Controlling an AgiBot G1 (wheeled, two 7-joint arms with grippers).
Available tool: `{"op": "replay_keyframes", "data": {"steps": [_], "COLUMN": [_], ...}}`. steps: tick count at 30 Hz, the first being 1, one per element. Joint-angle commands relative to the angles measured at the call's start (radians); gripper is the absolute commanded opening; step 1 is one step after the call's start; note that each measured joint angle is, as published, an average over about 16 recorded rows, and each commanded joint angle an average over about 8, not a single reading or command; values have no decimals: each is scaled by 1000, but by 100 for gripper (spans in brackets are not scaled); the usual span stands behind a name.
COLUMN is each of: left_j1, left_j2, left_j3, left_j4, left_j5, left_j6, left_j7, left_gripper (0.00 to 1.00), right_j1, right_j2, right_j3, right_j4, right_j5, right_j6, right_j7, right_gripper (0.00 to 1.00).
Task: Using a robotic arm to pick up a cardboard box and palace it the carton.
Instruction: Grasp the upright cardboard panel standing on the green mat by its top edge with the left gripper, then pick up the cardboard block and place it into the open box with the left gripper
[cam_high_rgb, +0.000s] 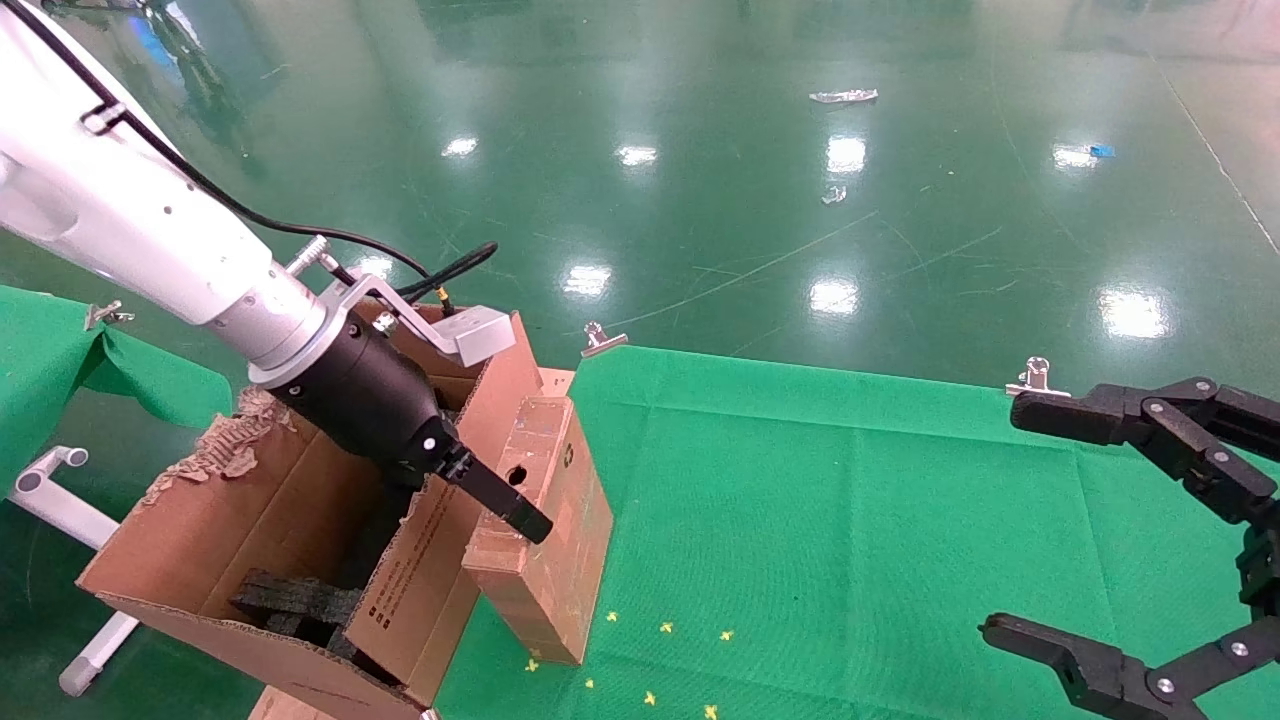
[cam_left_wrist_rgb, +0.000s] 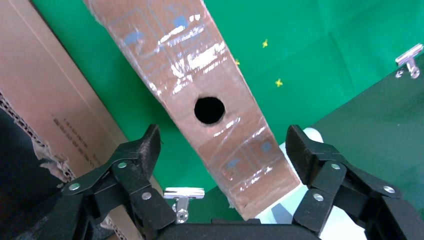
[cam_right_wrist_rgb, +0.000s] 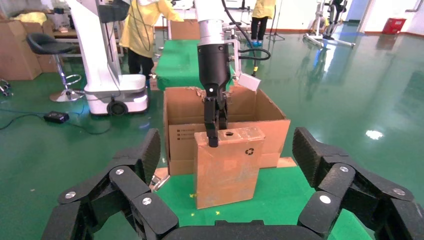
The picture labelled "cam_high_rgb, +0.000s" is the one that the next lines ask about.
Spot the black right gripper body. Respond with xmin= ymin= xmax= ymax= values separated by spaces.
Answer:
xmin=1237 ymin=515 xmax=1280 ymax=613

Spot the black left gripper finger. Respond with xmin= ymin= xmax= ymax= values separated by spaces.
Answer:
xmin=445 ymin=450 xmax=554 ymax=546

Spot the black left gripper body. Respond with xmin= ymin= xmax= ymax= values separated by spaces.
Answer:
xmin=268 ymin=315 xmax=471 ymax=491

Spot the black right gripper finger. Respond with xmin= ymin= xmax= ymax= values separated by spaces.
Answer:
xmin=980 ymin=613 xmax=1280 ymax=720
xmin=1012 ymin=376 xmax=1280 ymax=526

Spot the small brown cardboard box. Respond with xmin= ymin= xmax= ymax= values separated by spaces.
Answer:
xmin=463 ymin=395 xmax=616 ymax=666

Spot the large open cardboard carton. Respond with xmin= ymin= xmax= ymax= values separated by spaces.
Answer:
xmin=78 ymin=305 xmax=578 ymax=720

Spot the black foam insert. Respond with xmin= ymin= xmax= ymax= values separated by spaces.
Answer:
xmin=230 ymin=568 xmax=363 ymax=646

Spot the large green table cloth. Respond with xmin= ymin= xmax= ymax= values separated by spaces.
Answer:
xmin=435 ymin=345 xmax=1280 ymax=720

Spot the small green table cloth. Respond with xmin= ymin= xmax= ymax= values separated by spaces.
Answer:
xmin=0 ymin=285 xmax=233 ymax=496

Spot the silver camera mount bracket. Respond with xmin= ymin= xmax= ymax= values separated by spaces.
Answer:
xmin=285 ymin=235 xmax=471 ymax=346

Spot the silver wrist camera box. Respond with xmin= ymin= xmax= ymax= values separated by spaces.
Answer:
xmin=428 ymin=305 xmax=517 ymax=368

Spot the black cable with yellow tag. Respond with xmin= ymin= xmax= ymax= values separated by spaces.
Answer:
xmin=30 ymin=0 xmax=446 ymax=311

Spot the thick black cable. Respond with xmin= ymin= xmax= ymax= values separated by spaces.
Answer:
xmin=395 ymin=242 xmax=499 ymax=301

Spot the white tube table frame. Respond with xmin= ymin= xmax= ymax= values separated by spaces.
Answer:
xmin=8 ymin=445 xmax=141 ymax=698

